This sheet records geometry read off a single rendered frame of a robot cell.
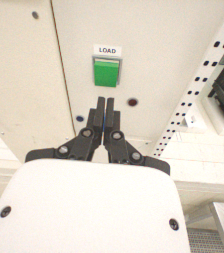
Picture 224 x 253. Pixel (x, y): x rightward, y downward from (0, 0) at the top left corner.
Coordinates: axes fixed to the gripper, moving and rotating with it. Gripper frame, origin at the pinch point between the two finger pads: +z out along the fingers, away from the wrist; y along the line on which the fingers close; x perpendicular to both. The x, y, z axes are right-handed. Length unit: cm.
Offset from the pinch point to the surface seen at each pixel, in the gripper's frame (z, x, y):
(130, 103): 9.1, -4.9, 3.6
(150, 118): 9.5, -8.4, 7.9
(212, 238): 5, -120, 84
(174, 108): 9.5, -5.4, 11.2
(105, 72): 7.8, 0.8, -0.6
